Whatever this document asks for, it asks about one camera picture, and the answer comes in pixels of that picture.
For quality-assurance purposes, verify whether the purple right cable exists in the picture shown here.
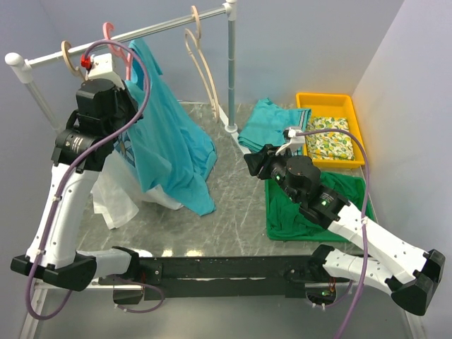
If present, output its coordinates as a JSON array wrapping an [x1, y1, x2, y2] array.
[[295, 129, 371, 339]]

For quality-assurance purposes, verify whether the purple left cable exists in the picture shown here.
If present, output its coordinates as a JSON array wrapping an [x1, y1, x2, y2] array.
[[26, 40, 151, 321]]

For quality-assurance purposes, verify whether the beige hanger with shirt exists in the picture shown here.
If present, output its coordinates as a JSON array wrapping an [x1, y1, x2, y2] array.
[[61, 40, 85, 81]]

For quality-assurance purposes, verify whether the beige hanger on right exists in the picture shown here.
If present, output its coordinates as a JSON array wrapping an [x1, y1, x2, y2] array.
[[184, 5, 220, 122]]

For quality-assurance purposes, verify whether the black base beam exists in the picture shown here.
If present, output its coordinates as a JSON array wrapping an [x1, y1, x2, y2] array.
[[97, 254, 340, 307]]

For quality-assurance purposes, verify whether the folded teal polo shirt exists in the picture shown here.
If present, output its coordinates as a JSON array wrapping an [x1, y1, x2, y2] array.
[[238, 98, 311, 167]]

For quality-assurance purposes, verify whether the lemon print folded cloth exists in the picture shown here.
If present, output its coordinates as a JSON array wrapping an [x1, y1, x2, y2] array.
[[306, 117, 355, 160]]

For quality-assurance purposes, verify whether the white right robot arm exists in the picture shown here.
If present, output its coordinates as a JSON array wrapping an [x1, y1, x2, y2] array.
[[244, 145, 446, 316]]

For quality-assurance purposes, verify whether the green plastic tray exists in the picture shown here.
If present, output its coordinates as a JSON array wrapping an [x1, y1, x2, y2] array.
[[264, 172, 380, 243]]

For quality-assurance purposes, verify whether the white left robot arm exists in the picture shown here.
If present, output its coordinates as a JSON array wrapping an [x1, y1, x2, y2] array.
[[11, 78, 141, 292]]

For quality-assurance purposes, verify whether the metal clothes rack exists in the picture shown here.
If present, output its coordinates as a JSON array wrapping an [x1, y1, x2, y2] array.
[[4, 1, 249, 154]]

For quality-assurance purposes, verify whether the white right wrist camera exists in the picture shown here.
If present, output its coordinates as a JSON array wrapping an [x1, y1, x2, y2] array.
[[275, 126, 306, 155]]

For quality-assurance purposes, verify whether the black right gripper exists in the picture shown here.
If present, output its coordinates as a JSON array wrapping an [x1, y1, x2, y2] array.
[[243, 143, 301, 203]]

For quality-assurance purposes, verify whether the white flower print shirt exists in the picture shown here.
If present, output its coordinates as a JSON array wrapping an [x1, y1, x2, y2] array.
[[91, 150, 182, 230]]

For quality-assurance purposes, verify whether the light blue t shirt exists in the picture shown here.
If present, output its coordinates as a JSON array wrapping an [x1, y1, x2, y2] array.
[[126, 39, 217, 215]]

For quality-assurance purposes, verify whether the dark green shirt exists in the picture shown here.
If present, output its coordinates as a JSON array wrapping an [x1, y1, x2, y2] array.
[[265, 172, 364, 238]]

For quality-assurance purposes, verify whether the purple cable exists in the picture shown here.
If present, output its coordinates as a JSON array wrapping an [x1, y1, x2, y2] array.
[[295, 129, 371, 339], [26, 40, 151, 321]]

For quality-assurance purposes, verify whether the pink plastic hanger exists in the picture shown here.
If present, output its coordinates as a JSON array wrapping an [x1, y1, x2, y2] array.
[[102, 22, 133, 81]]

